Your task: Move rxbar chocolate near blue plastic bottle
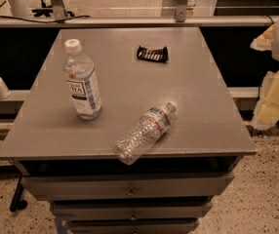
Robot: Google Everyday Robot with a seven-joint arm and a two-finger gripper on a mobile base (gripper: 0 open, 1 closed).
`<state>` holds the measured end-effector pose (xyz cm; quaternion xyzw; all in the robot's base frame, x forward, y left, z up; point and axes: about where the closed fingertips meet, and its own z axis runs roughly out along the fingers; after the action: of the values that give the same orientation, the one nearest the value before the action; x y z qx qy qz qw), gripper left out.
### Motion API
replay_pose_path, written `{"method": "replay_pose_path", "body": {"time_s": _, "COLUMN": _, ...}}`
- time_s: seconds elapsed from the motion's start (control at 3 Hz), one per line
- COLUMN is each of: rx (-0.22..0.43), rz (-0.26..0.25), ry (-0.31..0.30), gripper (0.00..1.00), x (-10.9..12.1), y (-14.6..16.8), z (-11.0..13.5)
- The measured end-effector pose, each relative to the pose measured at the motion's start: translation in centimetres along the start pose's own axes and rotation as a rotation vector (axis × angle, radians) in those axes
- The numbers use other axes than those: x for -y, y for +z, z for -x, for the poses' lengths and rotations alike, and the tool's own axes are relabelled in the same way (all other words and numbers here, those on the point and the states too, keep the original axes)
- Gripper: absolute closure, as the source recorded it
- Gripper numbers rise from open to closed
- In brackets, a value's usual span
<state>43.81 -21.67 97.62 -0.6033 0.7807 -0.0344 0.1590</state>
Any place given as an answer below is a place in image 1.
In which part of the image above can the lying clear plastic bottle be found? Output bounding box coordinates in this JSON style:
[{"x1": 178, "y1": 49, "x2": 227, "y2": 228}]
[{"x1": 113, "y1": 102, "x2": 177, "y2": 165}]

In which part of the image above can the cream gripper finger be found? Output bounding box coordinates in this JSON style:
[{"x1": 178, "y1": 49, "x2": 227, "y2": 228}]
[
  {"x1": 250, "y1": 24, "x2": 275, "y2": 52},
  {"x1": 251, "y1": 71, "x2": 279, "y2": 131}
]

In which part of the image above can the black cable on shelf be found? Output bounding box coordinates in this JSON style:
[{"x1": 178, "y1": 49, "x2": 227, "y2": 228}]
[{"x1": 0, "y1": 14, "x2": 92, "y2": 24}]

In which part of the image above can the upright blue label water bottle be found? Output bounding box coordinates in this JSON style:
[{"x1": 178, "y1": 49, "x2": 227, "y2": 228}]
[{"x1": 63, "y1": 39, "x2": 101, "y2": 120}]

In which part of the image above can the grey drawer cabinet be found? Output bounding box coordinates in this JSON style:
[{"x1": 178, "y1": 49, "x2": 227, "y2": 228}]
[{"x1": 0, "y1": 27, "x2": 255, "y2": 234}]

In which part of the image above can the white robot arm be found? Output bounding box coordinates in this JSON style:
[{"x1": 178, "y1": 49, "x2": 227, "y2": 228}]
[{"x1": 251, "y1": 20, "x2": 279, "y2": 131}]

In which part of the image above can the black rxbar chocolate wrapper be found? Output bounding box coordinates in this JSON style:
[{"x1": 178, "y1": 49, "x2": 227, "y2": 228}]
[{"x1": 137, "y1": 46, "x2": 169, "y2": 63}]

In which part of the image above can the grey metal shelf rail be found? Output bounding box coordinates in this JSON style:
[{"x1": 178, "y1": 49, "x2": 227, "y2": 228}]
[{"x1": 0, "y1": 16, "x2": 279, "y2": 28}]

